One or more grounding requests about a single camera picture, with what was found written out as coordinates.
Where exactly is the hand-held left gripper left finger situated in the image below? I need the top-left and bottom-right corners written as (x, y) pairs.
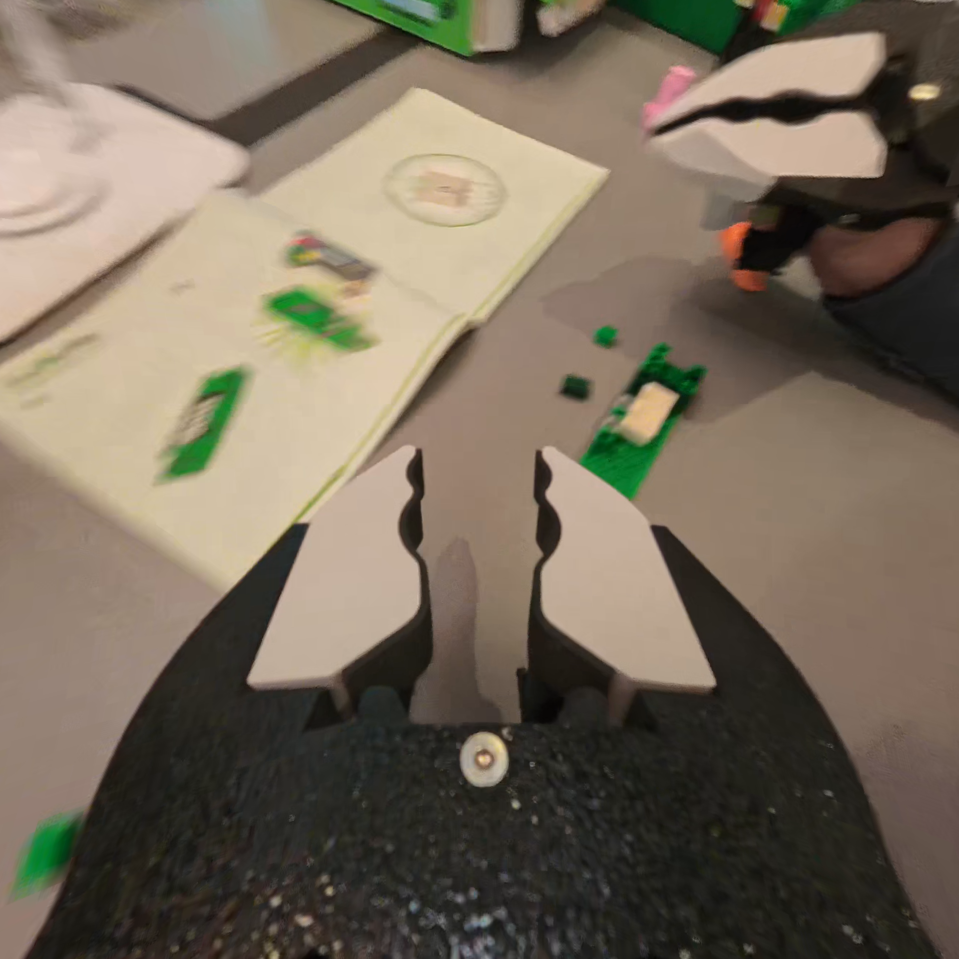
top-left (247, 446), bottom-right (436, 717)

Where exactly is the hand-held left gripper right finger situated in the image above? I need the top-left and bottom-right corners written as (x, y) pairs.
top-left (524, 447), bottom-right (717, 728)

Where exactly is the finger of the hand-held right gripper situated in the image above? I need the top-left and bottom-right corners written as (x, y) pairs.
top-left (650, 31), bottom-right (890, 137)
top-left (646, 111), bottom-right (890, 203)

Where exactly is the person's right hand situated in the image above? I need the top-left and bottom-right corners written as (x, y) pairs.
top-left (813, 217), bottom-right (945, 298)

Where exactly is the large green cardboard box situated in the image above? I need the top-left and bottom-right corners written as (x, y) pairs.
top-left (607, 0), bottom-right (863, 55)

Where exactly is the green building baseplate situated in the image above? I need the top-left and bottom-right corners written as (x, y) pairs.
top-left (580, 342), bottom-right (707, 501)

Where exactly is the pink toy piece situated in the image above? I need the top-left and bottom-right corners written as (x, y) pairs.
top-left (642, 65), bottom-right (698, 133)

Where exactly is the white building brick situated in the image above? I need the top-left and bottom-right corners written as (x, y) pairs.
top-left (617, 381), bottom-right (680, 445)

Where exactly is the open instruction booklet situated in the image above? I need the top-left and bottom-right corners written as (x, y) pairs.
top-left (0, 87), bottom-right (610, 593)

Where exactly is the green flat plate piece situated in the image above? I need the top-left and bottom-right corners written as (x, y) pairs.
top-left (10, 811), bottom-right (85, 902)

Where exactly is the white tray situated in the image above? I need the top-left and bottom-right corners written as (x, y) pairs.
top-left (0, 81), bottom-right (253, 344)

